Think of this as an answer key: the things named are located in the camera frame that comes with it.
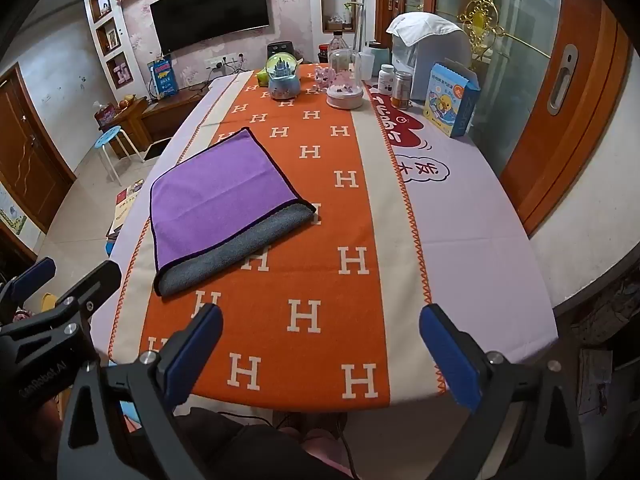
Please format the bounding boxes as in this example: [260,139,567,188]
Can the black cable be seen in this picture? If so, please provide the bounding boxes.
[337,412,358,480]

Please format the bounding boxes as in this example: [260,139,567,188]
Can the orange wooden sliding door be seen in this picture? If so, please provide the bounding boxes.
[499,0,637,237]

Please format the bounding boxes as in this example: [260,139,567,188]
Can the blue round stool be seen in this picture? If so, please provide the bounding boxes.
[93,125,136,186]

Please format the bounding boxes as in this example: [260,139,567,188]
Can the wall poster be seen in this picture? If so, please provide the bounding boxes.
[0,182,29,237]

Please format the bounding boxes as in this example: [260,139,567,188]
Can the blue printed box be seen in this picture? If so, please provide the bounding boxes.
[147,57,180,101]

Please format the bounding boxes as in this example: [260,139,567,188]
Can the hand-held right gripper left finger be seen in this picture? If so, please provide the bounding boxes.
[57,304,224,480]

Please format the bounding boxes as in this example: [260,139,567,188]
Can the brown glass jar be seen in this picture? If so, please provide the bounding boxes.
[392,71,414,110]

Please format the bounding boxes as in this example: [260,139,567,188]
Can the purple and grey towel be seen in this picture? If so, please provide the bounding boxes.
[150,127,317,299]

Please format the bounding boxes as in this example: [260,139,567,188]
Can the gold metal ornament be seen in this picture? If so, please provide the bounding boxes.
[457,0,552,59]

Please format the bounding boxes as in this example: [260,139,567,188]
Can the lilac printed tablecloth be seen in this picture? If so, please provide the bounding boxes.
[90,67,560,406]

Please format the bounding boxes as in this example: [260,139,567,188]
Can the blue castle snow globe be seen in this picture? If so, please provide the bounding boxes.
[265,53,303,100]

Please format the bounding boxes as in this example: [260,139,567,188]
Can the silver sliding door handle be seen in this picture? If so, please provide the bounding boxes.
[546,44,579,116]

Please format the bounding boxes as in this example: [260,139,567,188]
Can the blue cartoon carton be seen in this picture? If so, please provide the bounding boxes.
[424,58,482,139]

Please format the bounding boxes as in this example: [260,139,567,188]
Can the clear bottle with red label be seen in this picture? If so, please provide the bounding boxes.
[328,30,351,61]

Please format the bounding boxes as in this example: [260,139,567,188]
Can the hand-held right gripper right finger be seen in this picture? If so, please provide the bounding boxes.
[419,303,586,480]

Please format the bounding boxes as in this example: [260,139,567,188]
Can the brown wooden door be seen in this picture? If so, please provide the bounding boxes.
[0,62,79,234]

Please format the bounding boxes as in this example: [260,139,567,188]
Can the black wall television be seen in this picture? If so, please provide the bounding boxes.
[150,0,271,55]

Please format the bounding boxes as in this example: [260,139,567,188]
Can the wooden television cabinet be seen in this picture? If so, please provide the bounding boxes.
[95,82,211,162]

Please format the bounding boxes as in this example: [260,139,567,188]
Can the pink toy figure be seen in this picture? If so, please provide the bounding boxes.
[313,65,337,92]

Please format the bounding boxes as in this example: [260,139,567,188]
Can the orange letter-print blanket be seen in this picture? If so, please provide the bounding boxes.
[107,67,448,413]

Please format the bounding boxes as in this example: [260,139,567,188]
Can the white wall niche shelves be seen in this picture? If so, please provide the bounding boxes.
[88,0,136,89]

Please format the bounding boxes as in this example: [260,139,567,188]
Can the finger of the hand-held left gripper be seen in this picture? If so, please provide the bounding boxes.
[0,257,57,313]
[30,260,123,343]

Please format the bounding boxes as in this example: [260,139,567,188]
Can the red tissue box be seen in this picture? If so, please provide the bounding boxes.
[94,102,124,127]

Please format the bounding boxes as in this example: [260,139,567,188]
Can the glass dome music box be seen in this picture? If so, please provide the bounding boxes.
[326,49,365,110]

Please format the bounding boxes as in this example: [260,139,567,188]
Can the white appliance with cloth cover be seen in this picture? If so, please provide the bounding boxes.
[385,12,474,84]

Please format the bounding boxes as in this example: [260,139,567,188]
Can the white wall socket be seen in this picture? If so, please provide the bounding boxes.
[204,52,242,69]

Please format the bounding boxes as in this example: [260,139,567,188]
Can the person's dark pants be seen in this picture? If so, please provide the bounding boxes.
[172,406,353,480]

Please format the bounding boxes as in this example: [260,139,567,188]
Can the teal cup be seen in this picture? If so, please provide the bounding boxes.
[370,41,391,78]

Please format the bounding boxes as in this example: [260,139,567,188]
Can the books on floor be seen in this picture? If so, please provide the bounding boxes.
[104,178,146,241]

